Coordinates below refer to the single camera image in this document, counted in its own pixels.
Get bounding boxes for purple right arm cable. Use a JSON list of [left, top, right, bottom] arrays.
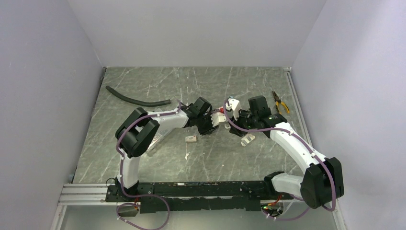
[[223, 99, 337, 222]]

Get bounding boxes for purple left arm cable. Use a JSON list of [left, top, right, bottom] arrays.
[[114, 100, 191, 230]]

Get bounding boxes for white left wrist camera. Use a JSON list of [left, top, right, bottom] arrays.
[[211, 112, 227, 127]]

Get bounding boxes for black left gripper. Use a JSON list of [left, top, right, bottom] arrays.
[[196, 112, 219, 136]]

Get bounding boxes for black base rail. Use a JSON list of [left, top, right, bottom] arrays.
[[105, 181, 292, 214]]

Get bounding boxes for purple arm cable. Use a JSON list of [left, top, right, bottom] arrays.
[[114, 100, 191, 230], [223, 99, 337, 222]]

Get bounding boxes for yellow handled pliers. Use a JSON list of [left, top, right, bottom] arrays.
[[272, 91, 290, 114]]

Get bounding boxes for aluminium frame profile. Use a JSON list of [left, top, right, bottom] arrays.
[[57, 183, 339, 207]]

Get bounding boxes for black corrugated hose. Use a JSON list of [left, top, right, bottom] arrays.
[[105, 85, 172, 107]]

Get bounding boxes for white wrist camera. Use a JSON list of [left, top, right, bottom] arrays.
[[225, 98, 242, 120], [211, 112, 227, 127]]

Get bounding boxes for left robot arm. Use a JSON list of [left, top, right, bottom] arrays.
[[115, 97, 219, 201]]

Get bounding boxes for clear plastic screw organizer box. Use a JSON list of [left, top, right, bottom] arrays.
[[146, 130, 171, 153]]

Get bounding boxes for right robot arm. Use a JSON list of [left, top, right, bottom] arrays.
[[224, 96, 344, 211]]

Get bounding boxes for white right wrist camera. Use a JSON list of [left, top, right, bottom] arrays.
[[225, 98, 242, 120]]

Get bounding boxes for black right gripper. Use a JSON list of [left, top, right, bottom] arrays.
[[228, 107, 259, 137]]

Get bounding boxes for white staple box tray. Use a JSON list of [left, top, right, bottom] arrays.
[[240, 133, 256, 147]]

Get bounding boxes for white staple box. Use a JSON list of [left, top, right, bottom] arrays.
[[185, 135, 197, 143]]

